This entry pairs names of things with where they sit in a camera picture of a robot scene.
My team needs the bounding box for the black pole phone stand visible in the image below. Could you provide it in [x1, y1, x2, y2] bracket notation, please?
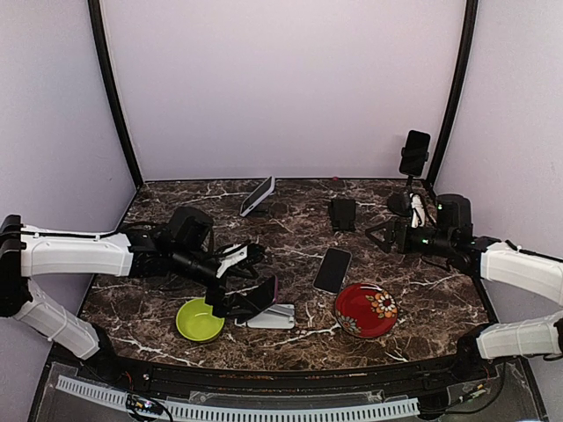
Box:
[387, 176, 414, 217]

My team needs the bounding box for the red floral plate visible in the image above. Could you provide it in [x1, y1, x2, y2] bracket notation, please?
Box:
[333, 283, 399, 339]

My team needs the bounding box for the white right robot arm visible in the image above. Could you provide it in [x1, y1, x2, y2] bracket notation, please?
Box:
[365, 219, 562, 382]

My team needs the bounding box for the black right frame post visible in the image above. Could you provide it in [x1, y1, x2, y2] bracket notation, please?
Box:
[426, 0, 479, 189]

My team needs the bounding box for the black frame post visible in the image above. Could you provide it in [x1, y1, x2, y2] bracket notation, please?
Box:
[87, 0, 144, 190]
[426, 0, 479, 189]

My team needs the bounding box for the phone in clear case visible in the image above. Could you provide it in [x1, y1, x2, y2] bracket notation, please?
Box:
[313, 248, 352, 295]

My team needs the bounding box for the white folding phone stand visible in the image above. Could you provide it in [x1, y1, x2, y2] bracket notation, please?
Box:
[235, 304, 296, 330]

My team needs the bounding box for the purple phone dark screen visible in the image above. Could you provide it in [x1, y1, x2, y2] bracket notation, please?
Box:
[246, 276, 279, 317]

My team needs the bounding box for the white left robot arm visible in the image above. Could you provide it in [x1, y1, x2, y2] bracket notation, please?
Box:
[1, 207, 265, 383]

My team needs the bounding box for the black phone on pole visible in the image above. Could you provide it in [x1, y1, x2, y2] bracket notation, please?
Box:
[398, 130, 431, 177]

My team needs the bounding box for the white slotted cable duct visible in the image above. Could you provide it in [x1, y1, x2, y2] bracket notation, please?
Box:
[55, 375, 420, 421]

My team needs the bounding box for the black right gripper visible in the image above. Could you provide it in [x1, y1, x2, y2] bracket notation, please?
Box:
[366, 221, 455, 258]

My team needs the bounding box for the lavender phone on stand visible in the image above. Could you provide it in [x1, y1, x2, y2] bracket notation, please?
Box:
[239, 176, 275, 217]

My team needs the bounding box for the black front rail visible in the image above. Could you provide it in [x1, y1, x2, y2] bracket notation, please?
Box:
[110, 332, 502, 396]

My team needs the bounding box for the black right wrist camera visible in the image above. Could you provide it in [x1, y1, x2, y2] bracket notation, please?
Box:
[436, 193, 473, 240]

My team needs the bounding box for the lime green bowl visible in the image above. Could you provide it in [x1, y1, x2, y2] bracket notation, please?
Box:
[175, 297, 225, 343]

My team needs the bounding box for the black left frame post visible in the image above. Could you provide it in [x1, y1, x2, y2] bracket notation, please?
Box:
[87, 0, 144, 190]

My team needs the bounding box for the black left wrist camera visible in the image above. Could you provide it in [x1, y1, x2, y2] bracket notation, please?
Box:
[168, 207, 214, 251]

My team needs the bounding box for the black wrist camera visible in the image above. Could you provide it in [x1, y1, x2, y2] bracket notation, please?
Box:
[168, 207, 214, 251]
[436, 193, 473, 240]

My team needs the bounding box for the black folding phone stand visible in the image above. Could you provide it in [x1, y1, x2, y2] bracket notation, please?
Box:
[328, 199, 356, 232]

